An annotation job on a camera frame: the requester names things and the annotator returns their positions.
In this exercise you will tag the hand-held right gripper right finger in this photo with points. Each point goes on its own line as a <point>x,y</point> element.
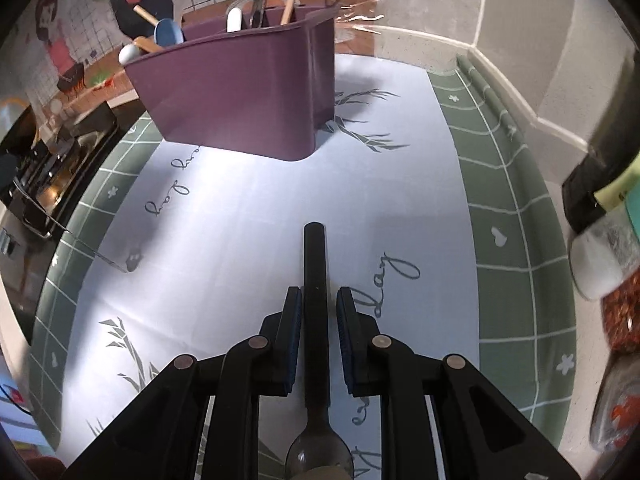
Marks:
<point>344,335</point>

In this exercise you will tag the purple utensil holder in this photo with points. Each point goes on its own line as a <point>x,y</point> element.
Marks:
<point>240,95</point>

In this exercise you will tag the white plastic spoon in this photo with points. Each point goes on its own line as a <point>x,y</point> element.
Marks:
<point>234,20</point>

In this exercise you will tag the black bottle with yellow label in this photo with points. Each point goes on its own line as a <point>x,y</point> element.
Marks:
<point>582,195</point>

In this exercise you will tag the blue plastic spoon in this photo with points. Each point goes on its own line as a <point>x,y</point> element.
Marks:
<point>167,32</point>

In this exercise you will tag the salt shaker with teal lid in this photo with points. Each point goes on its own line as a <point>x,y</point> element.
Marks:
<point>597,260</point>

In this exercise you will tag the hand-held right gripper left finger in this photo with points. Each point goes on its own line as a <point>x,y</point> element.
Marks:
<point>295,335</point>

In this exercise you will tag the green and white placemat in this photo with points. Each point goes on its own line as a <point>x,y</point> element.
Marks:
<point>250,210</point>

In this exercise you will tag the jar of dried chili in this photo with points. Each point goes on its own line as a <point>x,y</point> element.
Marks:
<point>625,310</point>

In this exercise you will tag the black gas stove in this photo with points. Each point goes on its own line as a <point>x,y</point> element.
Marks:
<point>50,175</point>

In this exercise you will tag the white-tipped wooden stick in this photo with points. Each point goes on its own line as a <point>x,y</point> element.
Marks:
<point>129,53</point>

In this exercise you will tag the cartoon wall sticker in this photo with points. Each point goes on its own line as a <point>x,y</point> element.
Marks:
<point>60,45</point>

